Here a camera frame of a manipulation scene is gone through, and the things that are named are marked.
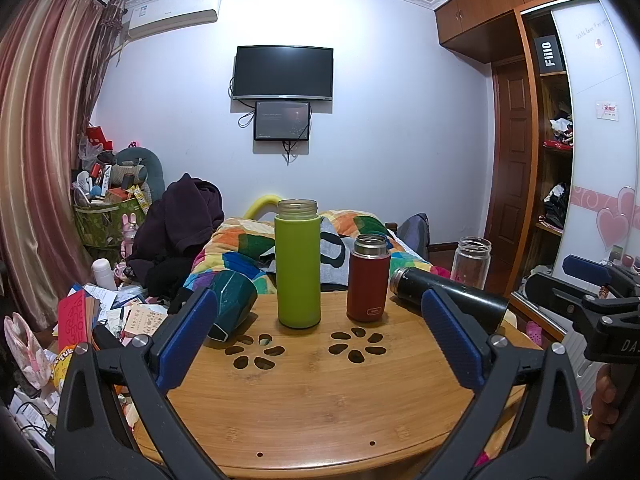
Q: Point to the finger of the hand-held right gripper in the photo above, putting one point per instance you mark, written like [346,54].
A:
[587,267]
[550,287]

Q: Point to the pink cloth bag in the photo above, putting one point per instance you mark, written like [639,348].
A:
[25,347]

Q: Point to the white air conditioner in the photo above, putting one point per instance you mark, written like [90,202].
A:
[172,10]

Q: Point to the clear glass bottle cup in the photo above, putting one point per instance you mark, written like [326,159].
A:
[471,262]

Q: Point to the dark green faceted cup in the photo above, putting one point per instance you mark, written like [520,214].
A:
[236,295]

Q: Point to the white sliding wardrobe door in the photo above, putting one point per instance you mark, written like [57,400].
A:
[597,135]

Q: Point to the tall green bottle cup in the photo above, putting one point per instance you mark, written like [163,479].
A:
[298,270]

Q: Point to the dark purple clothing pile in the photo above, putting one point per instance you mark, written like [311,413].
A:
[175,220]

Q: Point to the black thermos cup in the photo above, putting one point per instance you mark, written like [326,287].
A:
[410,287]

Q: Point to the yellow foam tube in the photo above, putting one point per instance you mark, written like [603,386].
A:
[257,206]

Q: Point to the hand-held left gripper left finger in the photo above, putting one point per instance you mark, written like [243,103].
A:
[187,335]

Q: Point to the wooden overhead cabinets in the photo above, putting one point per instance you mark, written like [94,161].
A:
[480,5]

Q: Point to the red thermos cup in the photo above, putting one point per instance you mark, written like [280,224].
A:
[368,282]

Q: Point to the wall-mounted black television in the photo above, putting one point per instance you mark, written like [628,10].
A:
[283,71]

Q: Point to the grey backpack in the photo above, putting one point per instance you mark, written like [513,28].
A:
[415,235]

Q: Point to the grey curved pillow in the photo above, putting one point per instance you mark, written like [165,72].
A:
[152,167]

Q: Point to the green storage basket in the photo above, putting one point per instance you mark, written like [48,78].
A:
[100,225]

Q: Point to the white bottle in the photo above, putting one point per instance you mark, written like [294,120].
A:
[103,274]

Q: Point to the brown wooden door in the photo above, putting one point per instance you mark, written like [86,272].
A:
[512,160]

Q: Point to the black box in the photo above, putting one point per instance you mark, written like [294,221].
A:
[548,55]

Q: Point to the red book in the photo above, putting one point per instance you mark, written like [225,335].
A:
[75,322]

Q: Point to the red gift bag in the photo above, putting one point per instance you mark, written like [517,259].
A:
[97,137]

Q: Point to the colourful patchwork blanket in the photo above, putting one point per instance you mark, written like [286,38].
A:
[240,245]

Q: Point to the person's right hand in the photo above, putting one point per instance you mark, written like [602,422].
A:
[602,392]

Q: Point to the striped pink curtain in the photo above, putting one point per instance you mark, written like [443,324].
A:
[40,160]

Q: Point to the small black monitor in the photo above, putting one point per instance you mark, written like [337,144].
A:
[282,120]

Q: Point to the pink rabbit bottle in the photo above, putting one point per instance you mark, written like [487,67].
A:
[130,232]

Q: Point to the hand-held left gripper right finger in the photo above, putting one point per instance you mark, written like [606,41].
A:
[452,340]

